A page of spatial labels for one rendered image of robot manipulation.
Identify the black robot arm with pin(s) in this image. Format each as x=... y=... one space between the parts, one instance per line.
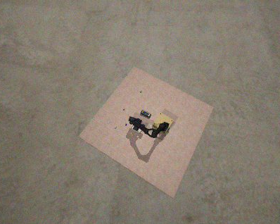
x=137 y=125

